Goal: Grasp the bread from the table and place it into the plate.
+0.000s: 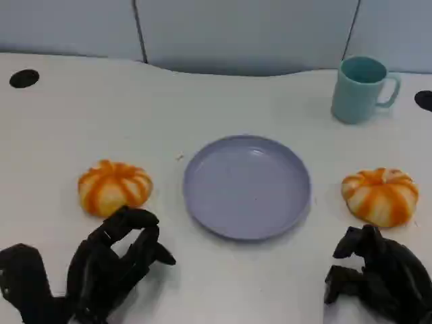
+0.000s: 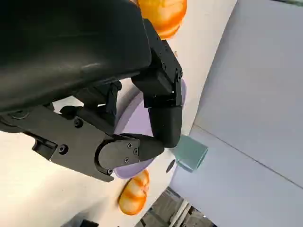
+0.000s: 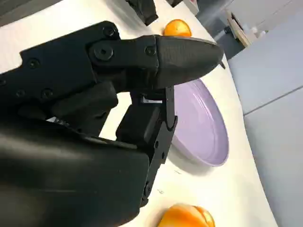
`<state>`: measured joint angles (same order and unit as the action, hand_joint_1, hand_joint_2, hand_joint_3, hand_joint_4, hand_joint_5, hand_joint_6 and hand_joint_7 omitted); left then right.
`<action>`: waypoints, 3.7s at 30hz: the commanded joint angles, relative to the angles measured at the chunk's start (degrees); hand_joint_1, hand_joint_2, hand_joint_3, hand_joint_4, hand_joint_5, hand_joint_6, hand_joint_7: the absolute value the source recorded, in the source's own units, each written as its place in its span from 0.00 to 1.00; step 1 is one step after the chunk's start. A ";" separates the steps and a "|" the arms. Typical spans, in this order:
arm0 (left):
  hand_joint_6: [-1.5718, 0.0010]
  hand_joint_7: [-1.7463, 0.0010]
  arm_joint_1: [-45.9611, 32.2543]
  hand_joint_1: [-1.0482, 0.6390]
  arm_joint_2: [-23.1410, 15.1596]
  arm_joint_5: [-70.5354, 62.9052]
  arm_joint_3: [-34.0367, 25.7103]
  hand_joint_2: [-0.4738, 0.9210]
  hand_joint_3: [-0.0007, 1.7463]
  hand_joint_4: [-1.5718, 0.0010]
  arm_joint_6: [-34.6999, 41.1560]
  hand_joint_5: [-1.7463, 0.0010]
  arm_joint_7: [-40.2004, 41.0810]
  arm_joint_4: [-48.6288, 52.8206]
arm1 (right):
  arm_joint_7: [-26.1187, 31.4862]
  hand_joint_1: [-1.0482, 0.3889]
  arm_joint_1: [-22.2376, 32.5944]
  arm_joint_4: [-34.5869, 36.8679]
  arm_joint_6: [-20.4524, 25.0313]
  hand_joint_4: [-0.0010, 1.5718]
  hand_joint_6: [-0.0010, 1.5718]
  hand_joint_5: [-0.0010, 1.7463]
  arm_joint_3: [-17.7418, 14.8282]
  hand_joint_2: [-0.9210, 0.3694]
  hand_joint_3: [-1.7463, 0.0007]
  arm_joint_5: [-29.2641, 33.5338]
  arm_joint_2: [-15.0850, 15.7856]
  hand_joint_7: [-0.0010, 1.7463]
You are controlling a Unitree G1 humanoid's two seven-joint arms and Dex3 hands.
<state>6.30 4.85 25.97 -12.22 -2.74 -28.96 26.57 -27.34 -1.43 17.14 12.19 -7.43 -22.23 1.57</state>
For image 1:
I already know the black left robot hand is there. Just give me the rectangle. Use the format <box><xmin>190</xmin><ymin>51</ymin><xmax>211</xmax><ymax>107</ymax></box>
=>
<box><xmin>65</xmin><ymin>206</ymin><xmax>177</xmax><ymax>324</ymax></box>

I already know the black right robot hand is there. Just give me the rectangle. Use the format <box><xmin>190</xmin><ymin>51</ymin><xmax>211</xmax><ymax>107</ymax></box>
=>
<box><xmin>323</xmin><ymin>224</ymin><xmax>432</xmax><ymax>324</ymax></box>

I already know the orange white toy bread roll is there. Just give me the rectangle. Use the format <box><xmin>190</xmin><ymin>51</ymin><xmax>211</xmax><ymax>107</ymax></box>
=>
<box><xmin>78</xmin><ymin>159</ymin><xmax>154</xmax><ymax>217</ymax></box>
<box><xmin>341</xmin><ymin>167</ymin><xmax>420</xmax><ymax>227</ymax></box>

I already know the lilac plate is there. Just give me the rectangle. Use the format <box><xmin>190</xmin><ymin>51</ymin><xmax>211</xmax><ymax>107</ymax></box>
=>
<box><xmin>183</xmin><ymin>134</ymin><xmax>312</xmax><ymax>242</ymax></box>

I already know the black table grommet hole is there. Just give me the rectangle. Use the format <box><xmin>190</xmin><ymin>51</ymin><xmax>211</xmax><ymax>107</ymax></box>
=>
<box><xmin>414</xmin><ymin>90</ymin><xmax>432</xmax><ymax>111</ymax></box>
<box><xmin>9</xmin><ymin>69</ymin><xmax>40</xmax><ymax>90</ymax></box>

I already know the pale green mug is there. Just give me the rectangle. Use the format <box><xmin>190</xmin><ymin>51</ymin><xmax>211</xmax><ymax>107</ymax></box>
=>
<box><xmin>331</xmin><ymin>55</ymin><xmax>402</xmax><ymax>125</ymax></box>

